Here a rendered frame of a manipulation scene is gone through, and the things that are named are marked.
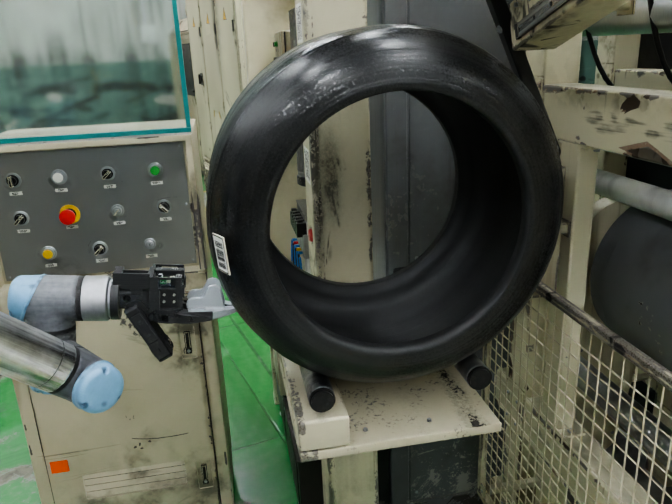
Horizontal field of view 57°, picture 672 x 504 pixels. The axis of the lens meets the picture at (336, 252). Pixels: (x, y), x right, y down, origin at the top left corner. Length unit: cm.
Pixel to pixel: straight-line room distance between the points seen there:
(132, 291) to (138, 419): 89
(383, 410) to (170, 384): 82
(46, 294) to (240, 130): 41
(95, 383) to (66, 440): 101
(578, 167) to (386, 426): 70
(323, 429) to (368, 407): 16
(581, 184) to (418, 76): 64
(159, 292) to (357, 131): 53
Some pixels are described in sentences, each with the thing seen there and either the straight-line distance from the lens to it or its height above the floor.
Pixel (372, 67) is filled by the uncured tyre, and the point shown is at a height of 143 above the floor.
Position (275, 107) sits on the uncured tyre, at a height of 138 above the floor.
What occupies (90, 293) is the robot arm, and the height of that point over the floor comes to 110.
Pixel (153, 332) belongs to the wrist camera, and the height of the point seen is 102.
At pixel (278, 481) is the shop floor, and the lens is 235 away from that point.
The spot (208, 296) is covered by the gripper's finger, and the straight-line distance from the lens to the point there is 106.
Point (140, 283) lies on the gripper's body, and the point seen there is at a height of 111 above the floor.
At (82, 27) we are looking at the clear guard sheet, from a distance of 167.
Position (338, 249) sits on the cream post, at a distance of 134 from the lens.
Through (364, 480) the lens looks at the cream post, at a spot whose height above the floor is 42.
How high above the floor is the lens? 146
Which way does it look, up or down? 18 degrees down
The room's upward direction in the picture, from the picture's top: 2 degrees counter-clockwise
